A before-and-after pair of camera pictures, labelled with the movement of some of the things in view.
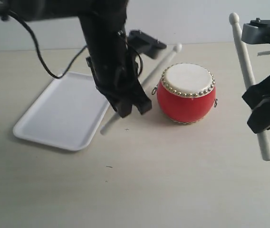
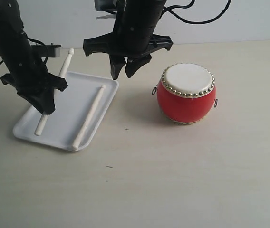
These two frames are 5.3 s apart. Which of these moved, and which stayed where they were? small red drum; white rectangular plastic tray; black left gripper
Moved: black left gripper
Stayed: white rectangular plastic tray; small red drum
